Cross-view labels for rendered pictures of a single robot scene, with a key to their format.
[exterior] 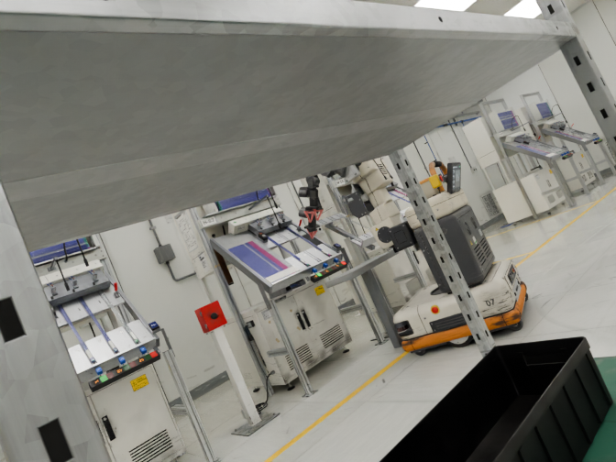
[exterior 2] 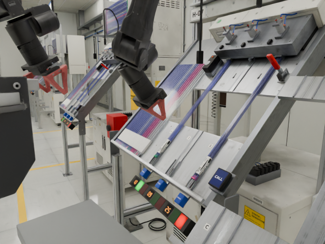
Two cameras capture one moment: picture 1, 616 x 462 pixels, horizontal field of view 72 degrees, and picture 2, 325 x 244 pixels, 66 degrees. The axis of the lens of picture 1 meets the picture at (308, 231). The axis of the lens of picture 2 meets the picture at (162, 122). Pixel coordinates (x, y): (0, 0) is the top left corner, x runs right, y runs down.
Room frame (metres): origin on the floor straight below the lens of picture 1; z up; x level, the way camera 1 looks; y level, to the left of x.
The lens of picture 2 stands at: (3.16, -0.75, 1.05)
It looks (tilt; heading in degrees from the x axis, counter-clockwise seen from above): 11 degrees down; 98
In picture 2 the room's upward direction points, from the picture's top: straight up
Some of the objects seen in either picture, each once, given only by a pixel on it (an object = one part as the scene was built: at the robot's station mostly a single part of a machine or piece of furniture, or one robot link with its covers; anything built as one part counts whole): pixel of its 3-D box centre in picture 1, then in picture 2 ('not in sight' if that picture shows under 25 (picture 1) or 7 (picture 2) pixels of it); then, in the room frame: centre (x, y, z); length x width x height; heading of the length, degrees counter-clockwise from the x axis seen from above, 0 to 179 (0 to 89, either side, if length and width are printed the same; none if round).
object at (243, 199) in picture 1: (237, 190); not in sight; (3.41, 0.38, 1.52); 0.51 x 0.13 x 0.27; 129
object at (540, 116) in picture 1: (547, 144); not in sight; (7.55, -4.49, 0.95); 1.36 x 0.82 x 1.90; 39
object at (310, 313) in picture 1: (285, 335); (252, 214); (3.47, 0.50, 0.31); 0.70 x 0.65 x 0.62; 129
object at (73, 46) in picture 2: not in sight; (66, 76); (0.48, 4.13, 0.95); 1.36 x 0.82 x 1.90; 39
